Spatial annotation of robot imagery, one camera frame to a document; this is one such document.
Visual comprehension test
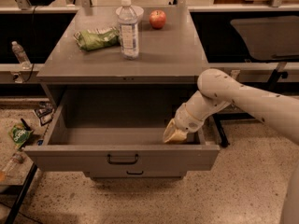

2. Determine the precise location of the small water bottle on ledge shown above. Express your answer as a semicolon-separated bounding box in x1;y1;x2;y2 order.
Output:
11;41;32;70

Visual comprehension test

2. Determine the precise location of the black table leg frame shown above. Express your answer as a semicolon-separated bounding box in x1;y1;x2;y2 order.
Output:
213;62;288;147

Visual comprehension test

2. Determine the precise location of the red apple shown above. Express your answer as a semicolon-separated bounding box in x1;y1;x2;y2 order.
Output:
149;10;166;29

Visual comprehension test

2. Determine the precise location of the grey drawer cabinet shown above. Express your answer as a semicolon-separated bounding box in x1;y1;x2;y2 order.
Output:
36;5;210;181

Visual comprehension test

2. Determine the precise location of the grey drawer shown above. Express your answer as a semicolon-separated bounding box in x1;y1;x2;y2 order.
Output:
84;171;187;178
25;89;220;173

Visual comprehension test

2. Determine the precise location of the white bowl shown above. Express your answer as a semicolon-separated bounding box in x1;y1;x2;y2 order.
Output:
116;6;144;21

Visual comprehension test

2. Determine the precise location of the grey bottom drawer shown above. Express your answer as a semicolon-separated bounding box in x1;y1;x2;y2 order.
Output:
84;171;187;178

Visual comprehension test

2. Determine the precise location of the black pole with blue grip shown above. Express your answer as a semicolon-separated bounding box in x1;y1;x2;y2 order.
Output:
4;138;45;224

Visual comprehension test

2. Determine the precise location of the grey top drawer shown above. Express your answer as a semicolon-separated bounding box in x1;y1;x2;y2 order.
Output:
25;89;220;173

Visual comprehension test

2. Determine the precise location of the dark snack packet on floor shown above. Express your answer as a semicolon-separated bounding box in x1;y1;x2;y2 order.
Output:
34;102;53;126

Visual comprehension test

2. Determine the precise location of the green chip bag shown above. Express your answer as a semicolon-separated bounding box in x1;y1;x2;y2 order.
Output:
74;27;119;51

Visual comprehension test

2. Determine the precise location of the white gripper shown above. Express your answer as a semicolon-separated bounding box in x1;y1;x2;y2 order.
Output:
163;103;203;144

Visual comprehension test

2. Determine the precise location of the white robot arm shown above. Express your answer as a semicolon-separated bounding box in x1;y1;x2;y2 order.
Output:
163;69;299;145

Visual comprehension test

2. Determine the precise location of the green snack bag on floor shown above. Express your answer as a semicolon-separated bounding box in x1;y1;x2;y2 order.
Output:
8;123;33;149

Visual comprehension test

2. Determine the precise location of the clear water bottle on cabinet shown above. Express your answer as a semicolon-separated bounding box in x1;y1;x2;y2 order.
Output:
118;0;139;60

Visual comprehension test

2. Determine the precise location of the plastic bottle on floor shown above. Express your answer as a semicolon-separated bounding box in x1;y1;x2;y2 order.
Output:
0;152;24;182

